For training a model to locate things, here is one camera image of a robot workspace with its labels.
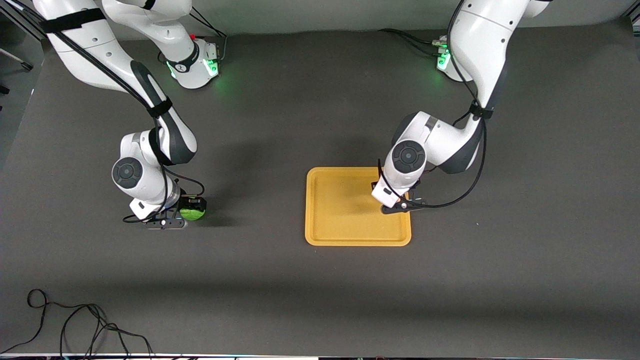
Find yellow plastic tray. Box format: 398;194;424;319
305;167;412;247

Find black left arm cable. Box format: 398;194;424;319
377;0;496;209

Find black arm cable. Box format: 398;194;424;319
377;0;496;209
0;0;206;224

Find black velcro cable strap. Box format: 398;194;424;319
147;98;174;119
40;8;107;34
469;101;494;121

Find loose black cable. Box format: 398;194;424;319
0;289;154;359

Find black left base cables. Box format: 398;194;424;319
378;28;447;57

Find black base cables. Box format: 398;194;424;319
378;28;447;57
189;7;229;62

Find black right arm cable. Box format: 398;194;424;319
0;0;206;224

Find black right base cables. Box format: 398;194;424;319
189;7;229;62

